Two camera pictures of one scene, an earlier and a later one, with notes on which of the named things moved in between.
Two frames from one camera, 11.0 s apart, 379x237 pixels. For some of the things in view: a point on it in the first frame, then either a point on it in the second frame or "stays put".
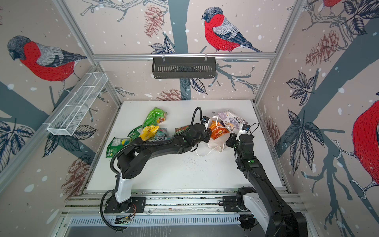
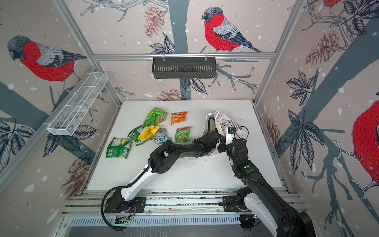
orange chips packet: x=217 y=132 -> x=177 y=117
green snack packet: x=156 y=116 stays put
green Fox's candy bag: x=115 y=144 stays put
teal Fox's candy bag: x=161 y=135 stays put
